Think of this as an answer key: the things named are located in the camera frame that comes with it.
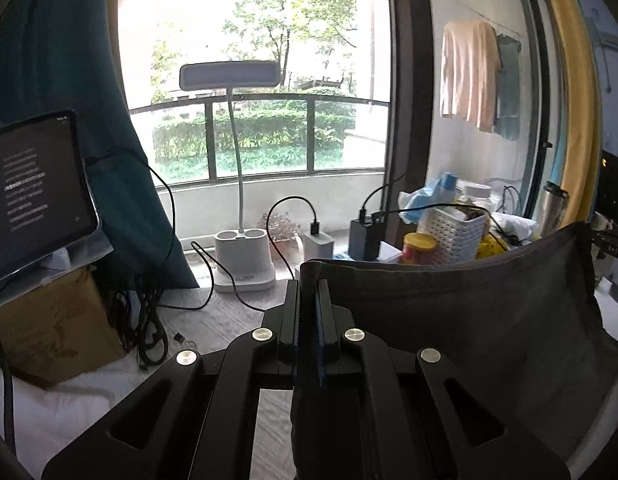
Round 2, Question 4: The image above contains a blue bottle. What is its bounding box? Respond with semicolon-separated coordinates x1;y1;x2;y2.
436;171;459;206

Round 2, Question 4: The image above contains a black window post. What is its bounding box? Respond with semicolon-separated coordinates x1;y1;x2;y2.
384;0;432;206

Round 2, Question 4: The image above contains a teal curtain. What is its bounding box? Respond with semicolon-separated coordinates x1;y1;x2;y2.
0;0;200;291

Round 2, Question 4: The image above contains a steel thermos bottle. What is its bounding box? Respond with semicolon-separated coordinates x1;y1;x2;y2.
539;181;570;241

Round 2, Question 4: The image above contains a white perforated basket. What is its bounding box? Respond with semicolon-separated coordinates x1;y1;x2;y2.
416;205;491;265

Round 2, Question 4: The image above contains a white charger block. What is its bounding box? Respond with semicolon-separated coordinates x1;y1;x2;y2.
301;220;335;261

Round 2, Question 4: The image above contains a bundle of black cables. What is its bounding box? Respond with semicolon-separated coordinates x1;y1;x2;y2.
111;270;170;371

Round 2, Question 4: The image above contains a yellow curtain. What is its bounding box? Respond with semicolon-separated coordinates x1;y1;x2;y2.
534;0;605;231

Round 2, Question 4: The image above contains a pale blue plastic bag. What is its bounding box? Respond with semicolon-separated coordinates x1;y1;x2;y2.
399;185;442;223

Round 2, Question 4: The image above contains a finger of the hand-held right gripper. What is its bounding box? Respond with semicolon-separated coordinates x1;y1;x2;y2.
590;227;618;262

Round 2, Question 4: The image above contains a teal hanging garment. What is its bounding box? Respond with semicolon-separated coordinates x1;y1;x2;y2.
494;35;522;142

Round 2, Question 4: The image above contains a dark grey t-shirt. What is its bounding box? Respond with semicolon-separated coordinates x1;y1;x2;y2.
290;220;618;480

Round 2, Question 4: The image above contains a beige hanging shirt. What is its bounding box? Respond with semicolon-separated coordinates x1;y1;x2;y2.
440;20;502;133

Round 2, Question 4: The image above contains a white textured table cover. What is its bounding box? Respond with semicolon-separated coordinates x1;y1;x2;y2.
0;280;300;480

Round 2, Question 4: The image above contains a black monitor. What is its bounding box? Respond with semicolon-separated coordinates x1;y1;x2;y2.
596;150;618;221

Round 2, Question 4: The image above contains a red and yellow can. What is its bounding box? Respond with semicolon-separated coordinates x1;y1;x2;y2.
401;232;438;266

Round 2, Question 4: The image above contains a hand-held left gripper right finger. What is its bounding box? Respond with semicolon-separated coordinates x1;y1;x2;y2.
315;280;571;480

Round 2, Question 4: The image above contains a brown cardboard box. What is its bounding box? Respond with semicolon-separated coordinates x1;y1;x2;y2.
0;265;130;388

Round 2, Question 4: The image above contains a white power strip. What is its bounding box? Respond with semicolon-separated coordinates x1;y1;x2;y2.
334;241;405;263

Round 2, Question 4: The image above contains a black tablet cable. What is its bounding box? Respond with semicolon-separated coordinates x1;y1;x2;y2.
86;155;220;311

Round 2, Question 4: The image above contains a white desk lamp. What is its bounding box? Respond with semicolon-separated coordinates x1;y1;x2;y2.
179;60;281;294

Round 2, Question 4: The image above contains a balcony railing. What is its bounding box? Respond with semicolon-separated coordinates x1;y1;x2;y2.
128;96;392;186

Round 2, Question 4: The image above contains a white lidded jar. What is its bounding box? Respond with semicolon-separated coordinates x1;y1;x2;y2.
461;183;495;211

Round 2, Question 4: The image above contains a black charger cable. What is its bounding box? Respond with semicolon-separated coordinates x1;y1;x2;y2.
359;175;407;221
266;196;320;311

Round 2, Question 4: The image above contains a black charger block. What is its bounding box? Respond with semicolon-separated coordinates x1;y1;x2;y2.
350;207;386;261

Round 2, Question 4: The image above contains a black tablet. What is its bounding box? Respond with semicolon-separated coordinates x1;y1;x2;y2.
0;110;100;283

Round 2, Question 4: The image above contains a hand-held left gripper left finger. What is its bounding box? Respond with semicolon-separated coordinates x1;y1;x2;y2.
41;280;301;480

